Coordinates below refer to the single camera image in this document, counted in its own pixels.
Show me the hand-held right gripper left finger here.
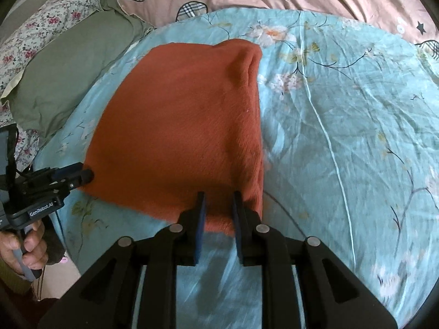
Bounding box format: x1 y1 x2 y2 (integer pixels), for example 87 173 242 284
38 192 207 329

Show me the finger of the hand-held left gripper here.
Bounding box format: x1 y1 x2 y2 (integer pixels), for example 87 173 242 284
57 163 86 177
65 168 95 190

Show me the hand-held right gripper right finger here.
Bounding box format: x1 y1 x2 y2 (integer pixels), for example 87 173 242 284
232 191 399 329

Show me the white quilt with red flowers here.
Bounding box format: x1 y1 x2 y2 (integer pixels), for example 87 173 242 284
0 0 115 174

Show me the green pillow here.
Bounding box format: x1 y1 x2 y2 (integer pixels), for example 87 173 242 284
0 0 156 135

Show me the rust orange knitted sweater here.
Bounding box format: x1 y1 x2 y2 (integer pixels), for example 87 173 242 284
83 39 265 238

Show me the person's left hand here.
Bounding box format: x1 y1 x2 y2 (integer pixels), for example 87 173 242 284
0 223 49 276

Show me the light blue floral bed sheet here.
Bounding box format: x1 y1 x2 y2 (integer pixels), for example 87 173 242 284
34 7 439 329

